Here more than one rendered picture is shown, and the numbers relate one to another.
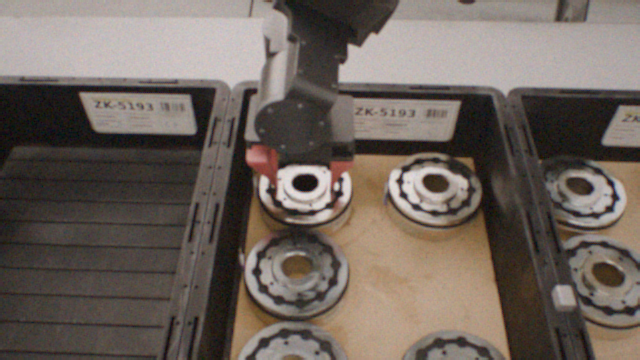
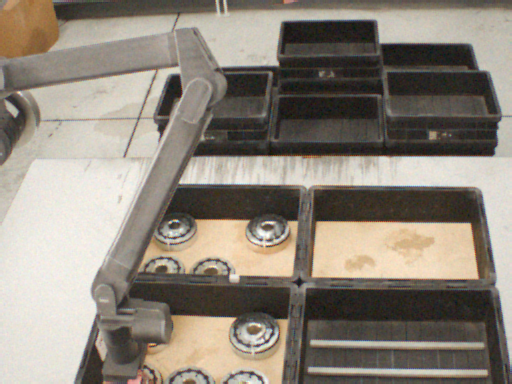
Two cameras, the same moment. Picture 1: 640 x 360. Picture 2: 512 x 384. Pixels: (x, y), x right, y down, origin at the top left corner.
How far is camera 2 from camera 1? 1.06 m
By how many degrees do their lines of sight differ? 56
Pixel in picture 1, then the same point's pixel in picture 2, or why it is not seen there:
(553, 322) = (243, 284)
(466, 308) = (214, 329)
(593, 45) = (13, 247)
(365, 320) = (214, 368)
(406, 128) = not seen: hidden behind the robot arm
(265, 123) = (166, 335)
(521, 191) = (177, 282)
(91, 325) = not seen: outside the picture
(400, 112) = not seen: hidden behind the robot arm
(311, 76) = (158, 307)
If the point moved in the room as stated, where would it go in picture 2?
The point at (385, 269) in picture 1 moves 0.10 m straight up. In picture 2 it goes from (187, 358) to (179, 327)
